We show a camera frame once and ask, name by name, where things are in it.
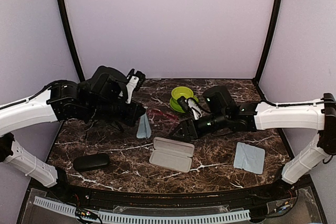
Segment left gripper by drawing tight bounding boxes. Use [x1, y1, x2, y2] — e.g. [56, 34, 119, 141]
[86, 98, 146, 126]

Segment blue cleaning cloth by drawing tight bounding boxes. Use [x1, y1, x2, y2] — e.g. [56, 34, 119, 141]
[136, 113, 152, 139]
[233, 142, 266, 175]

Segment pink glasses case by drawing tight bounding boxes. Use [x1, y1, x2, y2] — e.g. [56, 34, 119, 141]
[149, 137, 195, 173]

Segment pink sunglasses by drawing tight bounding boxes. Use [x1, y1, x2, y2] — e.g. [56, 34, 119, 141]
[146, 109, 180, 131]

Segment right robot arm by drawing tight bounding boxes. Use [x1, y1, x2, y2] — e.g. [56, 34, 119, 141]
[170, 86, 335, 200]

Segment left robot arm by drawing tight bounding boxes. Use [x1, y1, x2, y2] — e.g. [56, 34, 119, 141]
[1, 66, 146, 201]

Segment green plate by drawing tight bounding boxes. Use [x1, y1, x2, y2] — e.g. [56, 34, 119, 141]
[170, 96, 198, 113]

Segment green bowl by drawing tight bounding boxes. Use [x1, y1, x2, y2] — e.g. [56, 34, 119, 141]
[171, 86, 194, 101]

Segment black glasses case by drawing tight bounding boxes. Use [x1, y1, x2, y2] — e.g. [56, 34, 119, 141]
[73, 153, 110, 172]

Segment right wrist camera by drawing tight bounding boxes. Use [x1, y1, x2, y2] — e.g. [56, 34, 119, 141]
[177, 96, 203, 120]

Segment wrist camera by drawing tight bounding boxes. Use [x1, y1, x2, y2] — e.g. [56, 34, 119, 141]
[126, 69, 146, 104]
[177, 96, 203, 120]

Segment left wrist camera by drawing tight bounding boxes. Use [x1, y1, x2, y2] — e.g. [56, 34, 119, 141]
[126, 69, 146, 104]

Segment black front rail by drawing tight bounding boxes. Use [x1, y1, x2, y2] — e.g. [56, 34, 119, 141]
[28, 175, 313, 211]

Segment white slotted cable duct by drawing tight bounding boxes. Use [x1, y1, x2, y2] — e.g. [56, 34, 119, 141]
[33, 196, 250, 223]

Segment right black frame post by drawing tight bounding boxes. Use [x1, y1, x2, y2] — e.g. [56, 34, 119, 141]
[255, 0, 286, 79]

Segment black frame post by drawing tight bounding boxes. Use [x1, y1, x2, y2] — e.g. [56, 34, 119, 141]
[57, 0, 85, 81]
[255, 0, 286, 79]

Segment left black frame post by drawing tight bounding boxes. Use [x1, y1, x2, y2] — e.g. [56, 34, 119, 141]
[57, 0, 85, 81]

